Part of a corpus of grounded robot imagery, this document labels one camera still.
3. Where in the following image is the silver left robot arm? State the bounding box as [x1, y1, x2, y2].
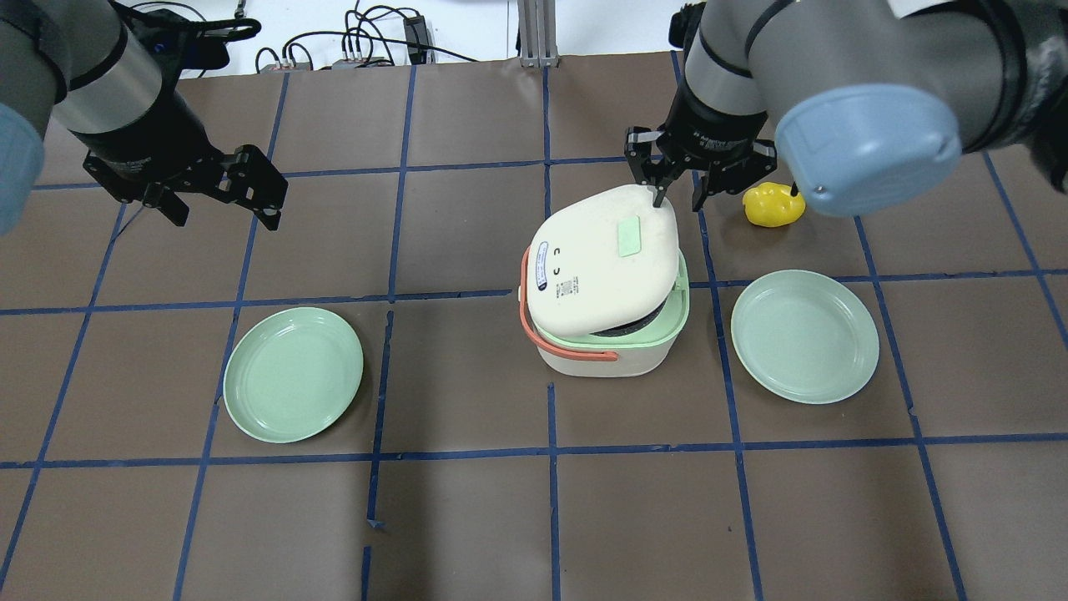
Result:
[1, 1, 289, 233]

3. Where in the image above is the yellow toy pepper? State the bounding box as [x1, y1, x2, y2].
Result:
[743, 181, 806, 228]

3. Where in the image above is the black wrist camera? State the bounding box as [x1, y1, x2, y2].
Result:
[668, 1, 706, 53]

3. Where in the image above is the brown grid table mat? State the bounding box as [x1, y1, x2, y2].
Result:
[1, 53, 1065, 600]

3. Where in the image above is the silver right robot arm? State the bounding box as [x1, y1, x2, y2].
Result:
[624, 1, 1065, 217]

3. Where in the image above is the cream rice cooker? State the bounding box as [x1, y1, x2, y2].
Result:
[518, 185, 690, 379]

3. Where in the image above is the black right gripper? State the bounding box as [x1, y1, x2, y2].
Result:
[625, 88, 778, 213]

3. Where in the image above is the aluminium frame post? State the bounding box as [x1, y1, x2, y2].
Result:
[517, 0, 560, 68]

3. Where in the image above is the green plate far side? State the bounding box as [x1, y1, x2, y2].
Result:
[222, 306, 364, 444]

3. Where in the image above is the green plate near yellow toy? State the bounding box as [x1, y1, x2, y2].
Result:
[731, 270, 880, 406]

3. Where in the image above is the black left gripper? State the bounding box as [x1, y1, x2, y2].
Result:
[81, 92, 289, 231]

